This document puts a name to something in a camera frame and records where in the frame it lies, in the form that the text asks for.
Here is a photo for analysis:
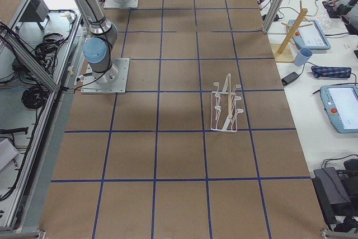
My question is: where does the wooden stand base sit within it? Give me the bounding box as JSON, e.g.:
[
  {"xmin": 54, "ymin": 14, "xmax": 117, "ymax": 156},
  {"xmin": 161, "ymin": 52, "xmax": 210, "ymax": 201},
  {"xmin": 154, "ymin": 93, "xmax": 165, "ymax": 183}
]
[{"xmin": 271, "ymin": 1, "xmax": 312, "ymax": 63}]

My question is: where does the blue cup on desk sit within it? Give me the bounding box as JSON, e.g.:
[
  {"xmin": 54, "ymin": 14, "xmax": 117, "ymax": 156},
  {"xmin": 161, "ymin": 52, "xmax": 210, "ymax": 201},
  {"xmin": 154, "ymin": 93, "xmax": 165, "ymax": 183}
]
[{"xmin": 294, "ymin": 48, "xmax": 313, "ymax": 66}]

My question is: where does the teach pendant tablet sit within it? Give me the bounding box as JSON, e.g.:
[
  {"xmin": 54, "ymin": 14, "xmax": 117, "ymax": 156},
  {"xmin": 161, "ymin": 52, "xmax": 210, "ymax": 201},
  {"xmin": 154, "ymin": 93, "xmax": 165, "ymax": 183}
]
[
  {"xmin": 293, "ymin": 20, "xmax": 331, "ymax": 50},
  {"xmin": 320, "ymin": 85, "xmax": 358, "ymax": 133}
]

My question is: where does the white wire cup rack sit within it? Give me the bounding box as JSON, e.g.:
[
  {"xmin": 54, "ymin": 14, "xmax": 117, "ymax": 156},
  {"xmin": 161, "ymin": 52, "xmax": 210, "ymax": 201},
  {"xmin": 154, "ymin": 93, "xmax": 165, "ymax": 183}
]
[{"xmin": 210, "ymin": 73, "xmax": 244, "ymax": 133}]

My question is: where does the blue plaid pencil case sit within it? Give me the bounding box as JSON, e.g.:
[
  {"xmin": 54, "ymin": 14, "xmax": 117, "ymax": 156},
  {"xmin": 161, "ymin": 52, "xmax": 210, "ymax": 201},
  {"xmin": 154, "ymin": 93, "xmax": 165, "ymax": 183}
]
[{"xmin": 311, "ymin": 66, "xmax": 352, "ymax": 78}]

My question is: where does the far teach pendant tablet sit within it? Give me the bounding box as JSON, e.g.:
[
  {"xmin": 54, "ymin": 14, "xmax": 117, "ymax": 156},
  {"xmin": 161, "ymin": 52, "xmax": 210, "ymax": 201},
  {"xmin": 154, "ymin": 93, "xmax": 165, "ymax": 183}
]
[{"xmin": 293, "ymin": 20, "xmax": 331, "ymax": 50}]

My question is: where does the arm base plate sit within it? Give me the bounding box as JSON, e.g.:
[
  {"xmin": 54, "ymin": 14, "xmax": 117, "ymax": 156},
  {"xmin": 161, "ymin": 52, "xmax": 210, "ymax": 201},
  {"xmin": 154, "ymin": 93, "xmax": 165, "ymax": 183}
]
[
  {"xmin": 104, "ymin": 0, "xmax": 139, "ymax": 10},
  {"xmin": 81, "ymin": 58, "xmax": 130, "ymax": 94}
]

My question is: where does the near teach pendant tablet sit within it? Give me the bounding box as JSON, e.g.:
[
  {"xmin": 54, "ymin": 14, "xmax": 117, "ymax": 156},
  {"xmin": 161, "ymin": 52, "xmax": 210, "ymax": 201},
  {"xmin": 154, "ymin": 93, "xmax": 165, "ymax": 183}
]
[{"xmin": 320, "ymin": 85, "xmax": 358, "ymax": 133}]

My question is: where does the black power adapter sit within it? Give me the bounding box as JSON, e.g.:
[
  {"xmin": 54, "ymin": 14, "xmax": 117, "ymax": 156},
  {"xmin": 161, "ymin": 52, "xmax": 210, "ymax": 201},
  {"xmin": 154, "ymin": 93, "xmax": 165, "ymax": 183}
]
[{"xmin": 281, "ymin": 72, "xmax": 300, "ymax": 86}]

